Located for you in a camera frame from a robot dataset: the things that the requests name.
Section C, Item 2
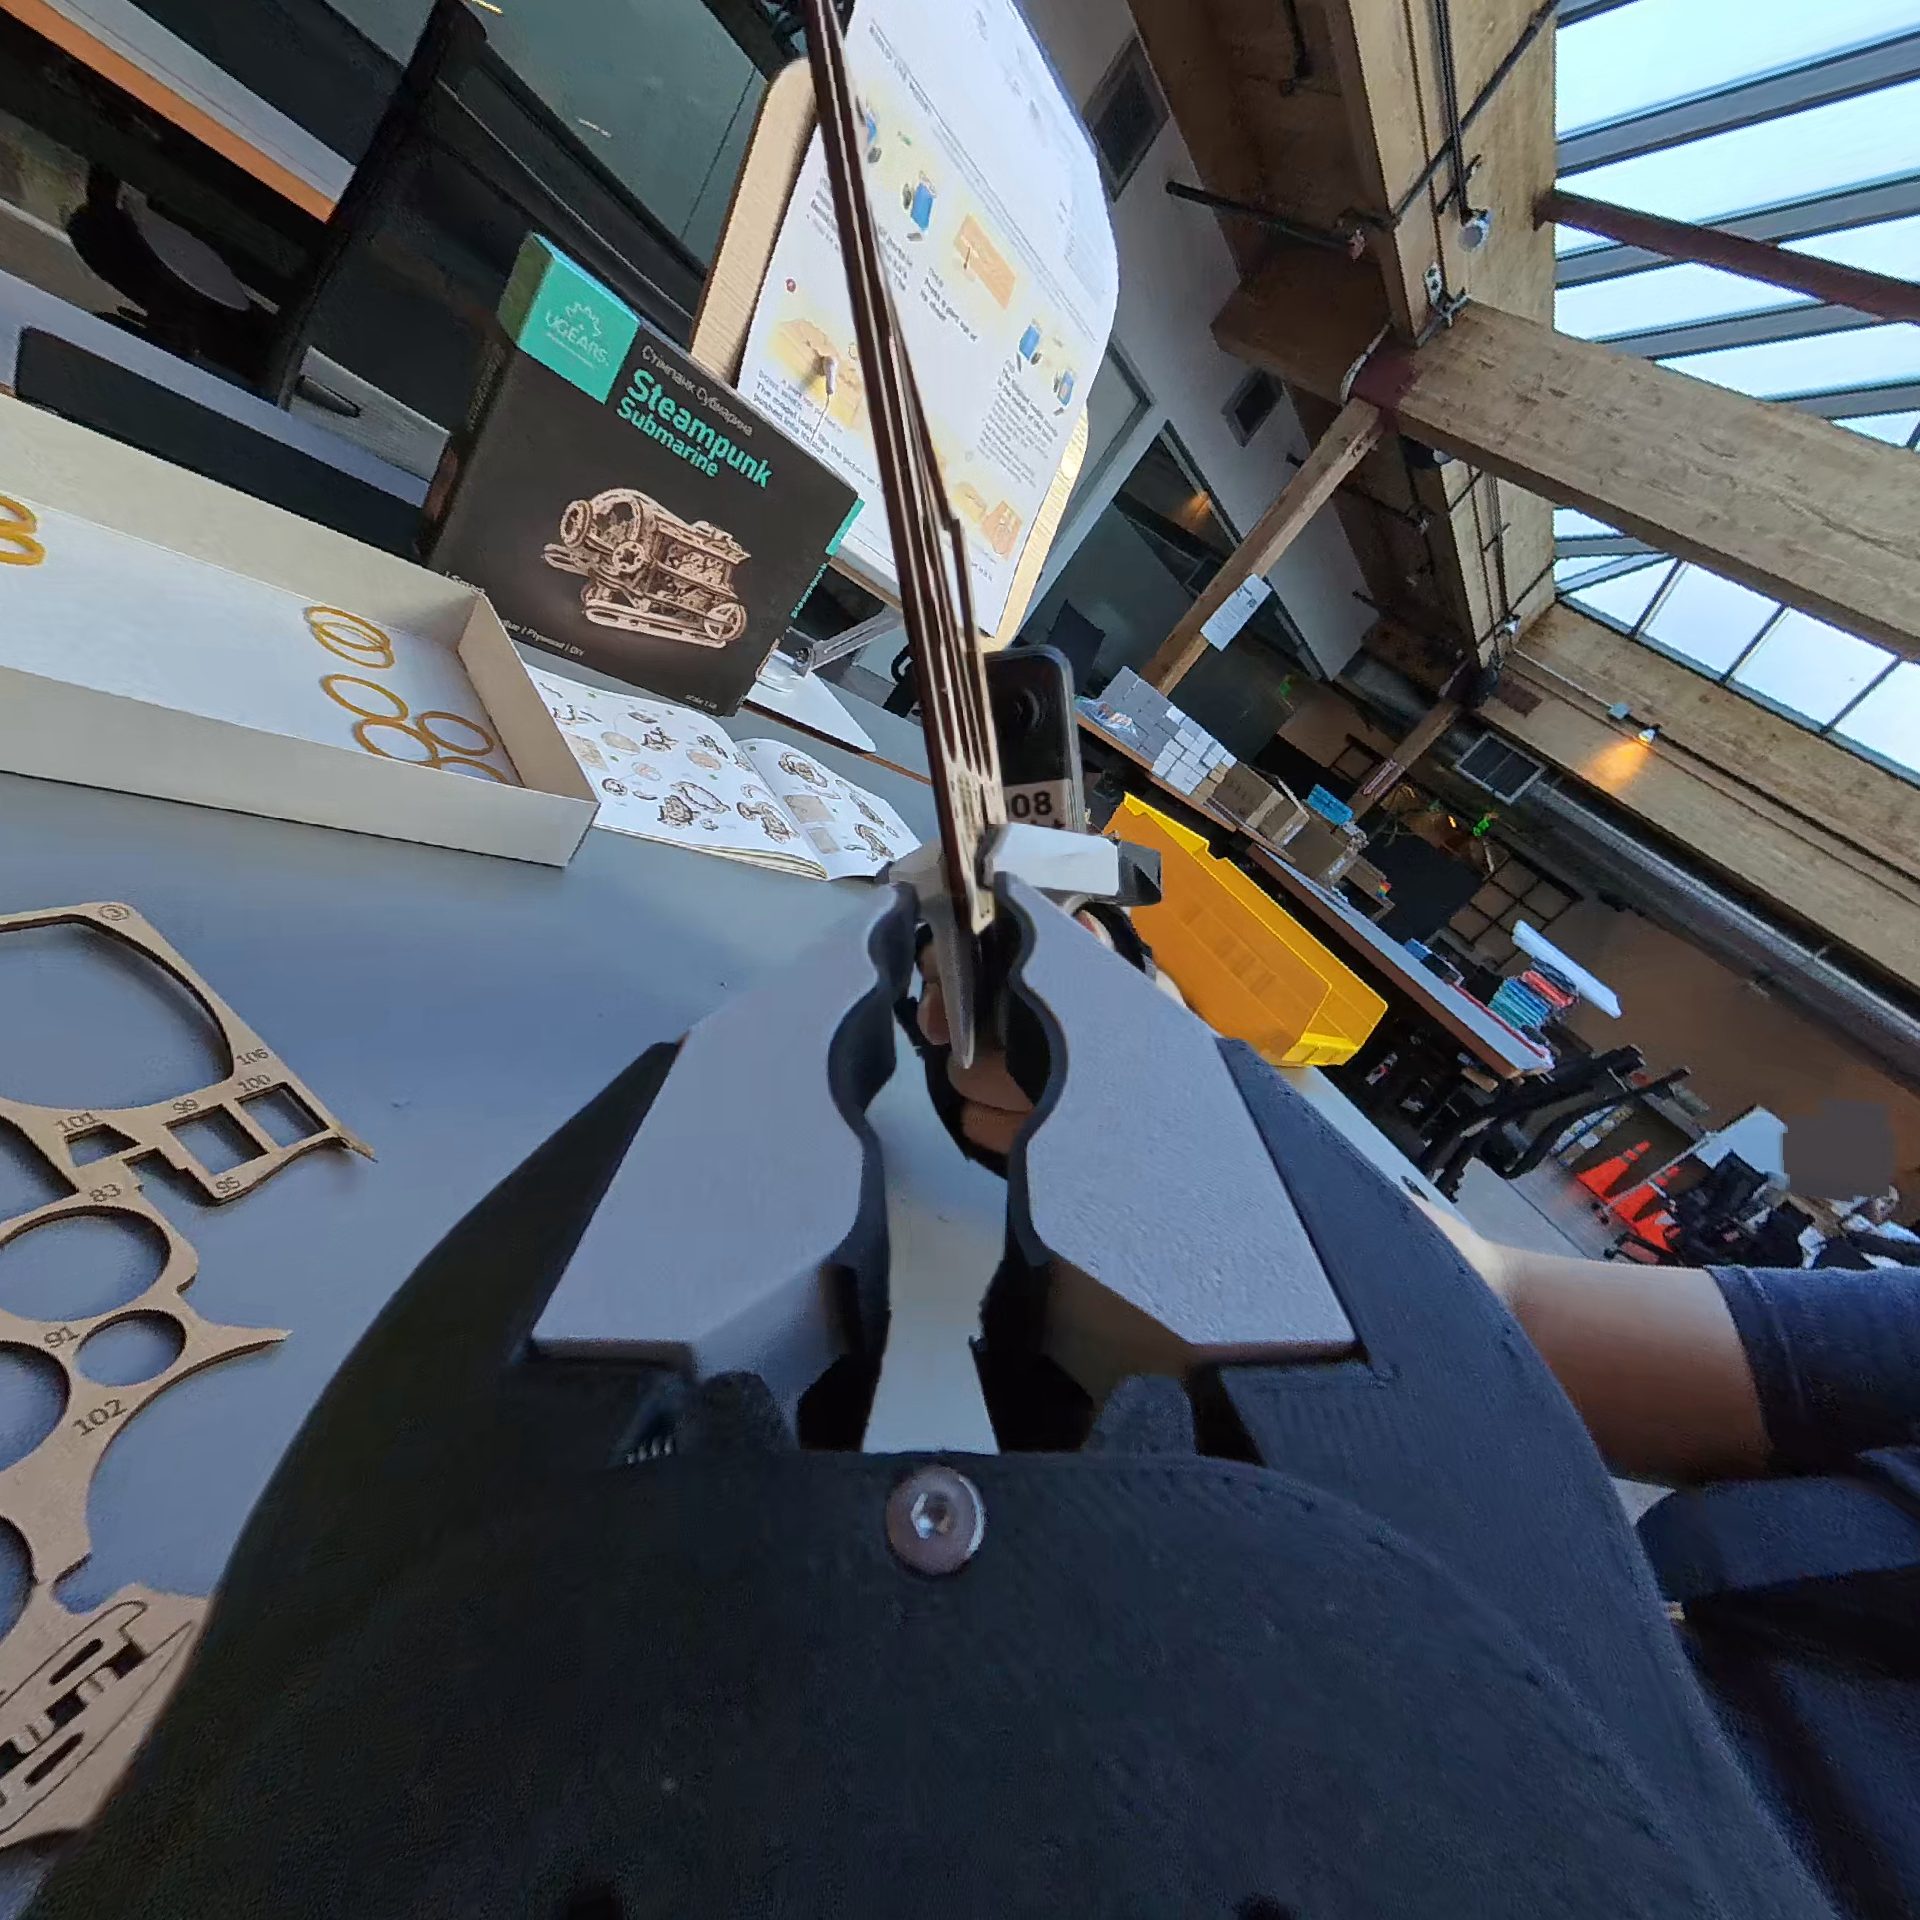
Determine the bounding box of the wooden model parts sheet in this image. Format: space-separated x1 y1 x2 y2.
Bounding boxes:
796 0 1009 1069

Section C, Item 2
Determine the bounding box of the empty wooden cutout sheet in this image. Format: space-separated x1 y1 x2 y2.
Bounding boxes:
0 896 373 1851

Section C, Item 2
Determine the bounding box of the instruction booklet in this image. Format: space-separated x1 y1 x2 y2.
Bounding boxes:
522 659 927 888

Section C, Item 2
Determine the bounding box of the black model kit box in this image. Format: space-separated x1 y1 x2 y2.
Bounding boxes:
422 230 867 717

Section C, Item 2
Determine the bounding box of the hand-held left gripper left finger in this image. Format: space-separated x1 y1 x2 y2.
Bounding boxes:
528 880 921 1445

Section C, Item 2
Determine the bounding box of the white cardboard tray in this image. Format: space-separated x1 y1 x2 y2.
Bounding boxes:
0 389 602 874

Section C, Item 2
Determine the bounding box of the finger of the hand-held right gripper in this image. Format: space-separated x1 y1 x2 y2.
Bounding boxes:
886 823 1168 908

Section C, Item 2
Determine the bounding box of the row of small white boxes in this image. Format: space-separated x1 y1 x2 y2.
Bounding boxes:
1099 670 1250 796

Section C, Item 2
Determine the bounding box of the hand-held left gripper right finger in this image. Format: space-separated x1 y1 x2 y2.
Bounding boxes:
986 876 1357 1355

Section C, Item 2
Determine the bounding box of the black office chair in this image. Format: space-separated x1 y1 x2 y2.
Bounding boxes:
1415 1049 1689 1203

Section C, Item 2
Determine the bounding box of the monitor showing instructions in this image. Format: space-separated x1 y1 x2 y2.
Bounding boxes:
695 0 1123 637

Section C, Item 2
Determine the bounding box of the yellow plastic bin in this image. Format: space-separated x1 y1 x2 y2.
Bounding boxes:
1099 796 1391 1069

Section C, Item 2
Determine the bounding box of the person's navy shirt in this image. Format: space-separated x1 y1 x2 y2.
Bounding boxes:
1635 1437 1920 1920

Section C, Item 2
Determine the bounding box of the silver monitor stand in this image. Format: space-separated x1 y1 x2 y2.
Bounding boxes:
748 602 906 754

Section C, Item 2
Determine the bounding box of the long work table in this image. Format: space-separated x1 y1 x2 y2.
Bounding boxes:
1080 670 1558 1085

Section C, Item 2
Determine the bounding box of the orange traffic cone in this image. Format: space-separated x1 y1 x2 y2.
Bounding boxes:
1574 1140 1683 1267

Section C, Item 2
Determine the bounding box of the person's right hand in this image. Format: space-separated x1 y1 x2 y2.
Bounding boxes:
915 929 1044 1162

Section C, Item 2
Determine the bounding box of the grey duct pipe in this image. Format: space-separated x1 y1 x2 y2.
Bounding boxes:
1496 780 1920 1054

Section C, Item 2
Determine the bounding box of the person's right forearm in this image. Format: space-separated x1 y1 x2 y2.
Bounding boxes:
1414 1198 1920 1502

